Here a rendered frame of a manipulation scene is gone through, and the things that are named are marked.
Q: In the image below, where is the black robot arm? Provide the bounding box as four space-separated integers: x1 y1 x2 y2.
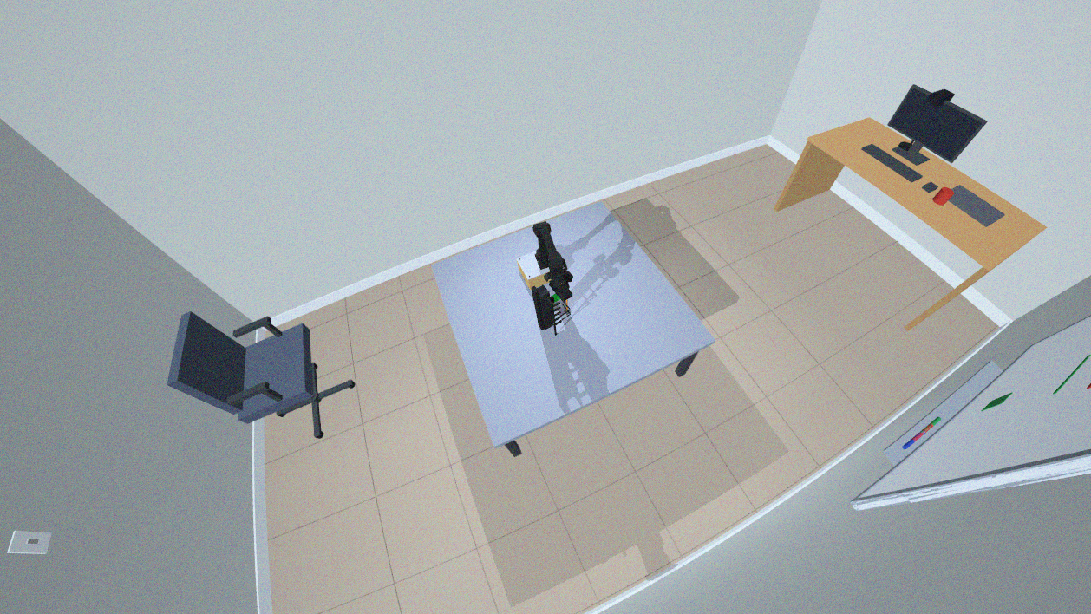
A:
532 222 573 292

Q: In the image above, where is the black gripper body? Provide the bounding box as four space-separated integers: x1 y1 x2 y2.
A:
544 272 572 301

